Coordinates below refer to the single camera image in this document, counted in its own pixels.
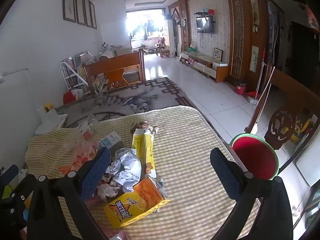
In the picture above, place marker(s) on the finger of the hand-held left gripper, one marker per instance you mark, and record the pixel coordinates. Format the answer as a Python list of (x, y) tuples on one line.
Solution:
[(21, 192), (10, 172)]

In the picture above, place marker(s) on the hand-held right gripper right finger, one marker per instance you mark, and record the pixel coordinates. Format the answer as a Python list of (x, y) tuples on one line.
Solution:
[(225, 172)]

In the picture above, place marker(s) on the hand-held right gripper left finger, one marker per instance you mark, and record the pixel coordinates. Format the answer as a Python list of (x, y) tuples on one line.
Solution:
[(97, 172)]

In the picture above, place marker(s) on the pink floral plastic bag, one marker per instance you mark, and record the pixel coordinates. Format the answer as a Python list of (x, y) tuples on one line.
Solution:
[(82, 156)]

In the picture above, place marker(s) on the blue plastic wrapper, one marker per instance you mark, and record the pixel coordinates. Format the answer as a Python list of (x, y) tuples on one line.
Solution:
[(127, 167)]

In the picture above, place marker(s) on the red bin with green rim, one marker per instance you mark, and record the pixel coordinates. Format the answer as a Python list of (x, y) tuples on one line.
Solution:
[(252, 157)]

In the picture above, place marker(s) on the blue and white carton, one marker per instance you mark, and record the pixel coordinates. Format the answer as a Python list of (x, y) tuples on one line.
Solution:
[(112, 138)]

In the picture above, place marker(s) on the clear wrapper with red label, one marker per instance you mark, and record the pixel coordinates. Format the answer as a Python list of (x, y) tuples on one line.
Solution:
[(86, 135)]

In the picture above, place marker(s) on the orange snack box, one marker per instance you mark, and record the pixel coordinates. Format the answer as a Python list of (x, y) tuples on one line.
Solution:
[(135, 202)]

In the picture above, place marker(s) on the long yellow box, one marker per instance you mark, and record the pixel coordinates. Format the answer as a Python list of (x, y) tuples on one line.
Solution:
[(143, 150)]

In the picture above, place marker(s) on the brown wrapper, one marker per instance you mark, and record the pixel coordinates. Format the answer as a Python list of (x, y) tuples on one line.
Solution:
[(143, 126)]

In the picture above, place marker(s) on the white stand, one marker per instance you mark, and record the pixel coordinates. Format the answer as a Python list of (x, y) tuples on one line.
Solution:
[(51, 122)]

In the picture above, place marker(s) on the carved wooden chair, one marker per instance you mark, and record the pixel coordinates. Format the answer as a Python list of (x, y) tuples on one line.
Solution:
[(282, 125)]

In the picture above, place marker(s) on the small yellow item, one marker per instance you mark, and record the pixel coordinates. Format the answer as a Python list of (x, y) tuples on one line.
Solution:
[(48, 107)]

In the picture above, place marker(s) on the grey floral patterned mat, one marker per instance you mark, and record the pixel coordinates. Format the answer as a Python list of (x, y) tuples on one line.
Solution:
[(120, 100)]

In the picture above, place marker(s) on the red bag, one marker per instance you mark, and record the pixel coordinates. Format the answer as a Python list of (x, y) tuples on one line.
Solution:
[(68, 98)]

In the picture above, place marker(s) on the beaded rod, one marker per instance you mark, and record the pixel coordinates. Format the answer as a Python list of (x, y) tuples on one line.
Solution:
[(263, 95)]

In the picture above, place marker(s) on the yellow toy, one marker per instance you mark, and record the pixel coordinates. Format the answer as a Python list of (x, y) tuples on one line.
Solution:
[(301, 130)]

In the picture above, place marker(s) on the wooden television cabinet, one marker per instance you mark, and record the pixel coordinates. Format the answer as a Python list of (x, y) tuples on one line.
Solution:
[(205, 63)]

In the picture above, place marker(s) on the framed star picture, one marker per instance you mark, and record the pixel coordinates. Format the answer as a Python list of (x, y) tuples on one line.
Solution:
[(217, 55)]

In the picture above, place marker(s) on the hanging bamboo scroll picture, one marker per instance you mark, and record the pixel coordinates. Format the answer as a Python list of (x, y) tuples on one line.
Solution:
[(254, 58)]

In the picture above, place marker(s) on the small wooden chairs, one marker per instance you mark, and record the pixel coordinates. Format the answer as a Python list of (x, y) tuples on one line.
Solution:
[(162, 50)]

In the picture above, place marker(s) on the hanging flower scroll picture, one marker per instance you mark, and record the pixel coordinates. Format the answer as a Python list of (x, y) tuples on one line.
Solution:
[(254, 7)]

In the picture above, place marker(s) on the wall television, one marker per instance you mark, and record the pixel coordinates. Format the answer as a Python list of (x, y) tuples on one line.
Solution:
[(205, 25)]

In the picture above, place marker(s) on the round wall clock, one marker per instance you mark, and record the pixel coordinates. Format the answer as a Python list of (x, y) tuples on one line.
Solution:
[(183, 22)]

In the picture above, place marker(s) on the wall shelf with bowls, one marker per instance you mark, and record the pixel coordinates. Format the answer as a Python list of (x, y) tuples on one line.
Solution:
[(205, 13)]

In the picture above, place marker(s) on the large framed wall picture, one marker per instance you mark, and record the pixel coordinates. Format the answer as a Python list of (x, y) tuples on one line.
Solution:
[(69, 1)]

